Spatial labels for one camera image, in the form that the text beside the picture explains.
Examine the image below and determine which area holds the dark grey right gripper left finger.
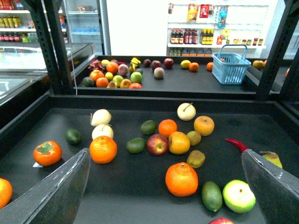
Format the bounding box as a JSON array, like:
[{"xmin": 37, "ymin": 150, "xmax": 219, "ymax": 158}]
[{"xmin": 0, "ymin": 148, "xmax": 91, "ymax": 224}]

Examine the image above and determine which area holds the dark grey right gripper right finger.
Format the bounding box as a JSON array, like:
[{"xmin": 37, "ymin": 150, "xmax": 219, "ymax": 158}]
[{"xmin": 241, "ymin": 149, "xmax": 299, "ymax": 224}]

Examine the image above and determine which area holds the far orange by lemon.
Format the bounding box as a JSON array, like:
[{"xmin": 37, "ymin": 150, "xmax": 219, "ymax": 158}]
[{"xmin": 189, "ymin": 63, "xmax": 199, "ymax": 72}]

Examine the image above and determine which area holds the far yellow lemon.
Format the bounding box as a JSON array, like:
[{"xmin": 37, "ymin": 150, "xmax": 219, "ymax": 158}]
[{"xmin": 180, "ymin": 60, "xmax": 191, "ymax": 69}]

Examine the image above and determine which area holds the white store shelf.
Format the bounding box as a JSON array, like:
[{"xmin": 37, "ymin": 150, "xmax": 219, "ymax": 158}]
[{"xmin": 166, "ymin": 0, "xmax": 270, "ymax": 58}]

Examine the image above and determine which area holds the yellow green pear right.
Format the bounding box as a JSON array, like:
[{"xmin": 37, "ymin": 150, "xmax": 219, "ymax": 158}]
[{"xmin": 260, "ymin": 151, "xmax": 283, "ymax": 168}]

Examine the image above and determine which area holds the bright green apple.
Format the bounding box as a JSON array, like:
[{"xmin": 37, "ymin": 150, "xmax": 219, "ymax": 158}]
[{"xmin": 222, "ymin": 180, "xmax": 256, "ymax": 214}]

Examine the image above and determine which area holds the orange persimmon green leaf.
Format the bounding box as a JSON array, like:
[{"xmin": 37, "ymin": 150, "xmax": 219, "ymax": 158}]
[{"xmin": 33, "ymin": 140, "xmax": 63, "ymax": 167}]

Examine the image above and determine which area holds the orange at left edge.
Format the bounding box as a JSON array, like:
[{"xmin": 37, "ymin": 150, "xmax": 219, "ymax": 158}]
[{"xmin": 0, "ymin": 178, "xmax": 13, "ymax": 209}]

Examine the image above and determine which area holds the red chili pepper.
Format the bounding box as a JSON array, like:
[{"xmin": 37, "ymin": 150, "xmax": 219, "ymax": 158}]
[{"xmin": 225, "ymin": 138, "xmax": 248, "ymax": 153}]

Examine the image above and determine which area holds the green avocado front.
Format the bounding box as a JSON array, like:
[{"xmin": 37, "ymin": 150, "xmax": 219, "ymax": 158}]
[{"xmin": 201, "ymin": 181, "xmax": 223, "ymax": 212}]

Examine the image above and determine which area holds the red apple front edge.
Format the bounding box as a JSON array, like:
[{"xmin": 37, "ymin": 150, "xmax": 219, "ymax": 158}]
[{"xmin": 208, "ymin": 217, "xmax": 234, "ymax": 224}]

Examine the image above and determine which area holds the dark green avocado left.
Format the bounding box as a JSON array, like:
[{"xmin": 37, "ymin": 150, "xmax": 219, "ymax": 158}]
[{"xmin": 64, "ymin": 128, "xmax": 82, "ymax": 146}]

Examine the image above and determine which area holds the large orange left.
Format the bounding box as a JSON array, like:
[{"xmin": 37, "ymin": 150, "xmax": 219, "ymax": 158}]
[{"xmin": 89, "ymin": 136, "xmax": 117, "ymax": 164}]

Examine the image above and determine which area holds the large orange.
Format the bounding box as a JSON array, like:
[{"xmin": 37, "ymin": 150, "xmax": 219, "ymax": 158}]
[
  {"xmin": 89, "ymin": 136, "xmax": 117, "ymax": 164},
  {"xmin": 165, "ymin": 162, "xmax": 199, "ymax": 197}
]

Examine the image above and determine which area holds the white pear lower left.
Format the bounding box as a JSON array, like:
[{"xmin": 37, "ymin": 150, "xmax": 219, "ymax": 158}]
[{"xmin": 92, "ymin": 124, "xmax": 114, "ymax": 140}]

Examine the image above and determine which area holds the kiwi lower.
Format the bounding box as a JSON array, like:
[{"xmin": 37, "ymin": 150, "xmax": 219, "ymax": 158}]
[{"xmin": 186, "ymin": 150, "xmax": 206, "ymax": 168}]

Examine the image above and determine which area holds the kiwi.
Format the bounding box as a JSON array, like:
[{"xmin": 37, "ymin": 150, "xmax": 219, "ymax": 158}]
[
  {"xmin": 186, "ymin": 131, "xmax": 201, "ymax": 146},
  {"xmin": 186, "ymin": 150, "xmax": 206, "ymax": 168}
]

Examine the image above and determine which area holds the white pear upper left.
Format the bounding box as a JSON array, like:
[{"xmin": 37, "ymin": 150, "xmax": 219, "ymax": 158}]
[{"xmin": 90, "ymin": 109, "xmax": 112, "ymax": 126}]

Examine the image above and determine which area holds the large orange front centre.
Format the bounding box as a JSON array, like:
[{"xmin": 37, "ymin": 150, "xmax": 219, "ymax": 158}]
[{"xmin": 165, "ymin": 162, "xmax": 199, "ymax": 197}]

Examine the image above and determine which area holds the green lime lower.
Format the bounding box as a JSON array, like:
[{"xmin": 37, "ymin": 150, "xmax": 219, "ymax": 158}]
[{"xmin": 126, "ymin": 137, "xmax": 147, "ymax": 154}]

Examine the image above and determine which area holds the green lime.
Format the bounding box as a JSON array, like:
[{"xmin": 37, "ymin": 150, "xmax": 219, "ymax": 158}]
[
  {"xmin": 126, "ymin": 137, "xmax": 147, "ymax": 154},
  {"xmin": 140, "ymin": 120, "xmax": 157, "ymax": 135}
]

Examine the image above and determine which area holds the kiwi upper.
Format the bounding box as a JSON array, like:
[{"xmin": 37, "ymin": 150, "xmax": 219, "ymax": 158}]
[{"xmin": 186, "ymin": 131, "xmax": 201, "ymax": 146}]

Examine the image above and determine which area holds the golden apple right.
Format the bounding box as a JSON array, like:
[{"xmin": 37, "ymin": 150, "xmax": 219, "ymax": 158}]
[{"xmin": 193, "ymin": 116, "xmax": 215, "ymax": 136}]

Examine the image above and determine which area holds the black front display tray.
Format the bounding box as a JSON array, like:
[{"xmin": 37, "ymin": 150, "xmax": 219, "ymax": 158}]
[{"xmin": 0, "ymin": 95, "xmax": 299, "ymax": 224}]

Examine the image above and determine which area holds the yellow orange apple centre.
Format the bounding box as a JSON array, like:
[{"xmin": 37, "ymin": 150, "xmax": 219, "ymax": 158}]
[{"xmin": 168, "ymin": 131, "xmax": 191, "ymax": 155}]

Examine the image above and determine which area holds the red apple centre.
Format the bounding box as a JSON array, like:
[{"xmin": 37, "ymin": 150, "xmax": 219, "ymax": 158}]
[{"xmin": 146, "ymin": 134, "xmax": 169, "ymax": 156}]

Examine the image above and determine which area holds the green lime upper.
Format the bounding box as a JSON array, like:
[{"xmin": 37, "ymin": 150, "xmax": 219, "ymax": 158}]
[{"xmin": 140, "ymin": 120, "xmax": 157, "ymax": 135}]

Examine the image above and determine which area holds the white pear with stem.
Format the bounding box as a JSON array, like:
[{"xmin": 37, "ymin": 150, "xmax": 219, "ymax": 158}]
[{"xmin": 177, "ymin": 103, "xmax": 196, "ymax": 121}]

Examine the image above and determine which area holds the small orange centre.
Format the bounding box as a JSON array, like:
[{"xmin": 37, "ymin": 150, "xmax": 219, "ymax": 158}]
[{"xmin": 158, "ymin": 119, "xmax": 178, "ymax": 138}]

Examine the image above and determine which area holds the small blue basket far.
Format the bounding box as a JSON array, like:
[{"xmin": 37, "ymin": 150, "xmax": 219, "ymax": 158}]
[{"xmin": 212, "ymin": 44, "xmax": 251, "ymax": 85}]

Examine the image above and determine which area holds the far orange by basket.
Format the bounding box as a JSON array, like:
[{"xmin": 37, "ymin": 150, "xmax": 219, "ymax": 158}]
[{"xmin": 206, "ymin": 62, "xmax": 214, "ymax": 72}]

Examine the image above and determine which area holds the far green apple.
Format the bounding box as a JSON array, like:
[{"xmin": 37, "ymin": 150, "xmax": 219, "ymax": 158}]
[{"xmin": 130, "ymin": 71, "xmax": 143, "ymax": 84}]

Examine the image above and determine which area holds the far peach alone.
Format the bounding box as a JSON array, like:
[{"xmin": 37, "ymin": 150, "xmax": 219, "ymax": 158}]
[{"xmin": 154, "ymin": 67, "xmax": 165, "ymax": 79}]

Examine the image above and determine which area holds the far dark red apple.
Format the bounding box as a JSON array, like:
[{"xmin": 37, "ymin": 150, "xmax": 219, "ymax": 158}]
[{"xmin": 164, "ymin": 58, "xmax": 174, "ymax": 69}]

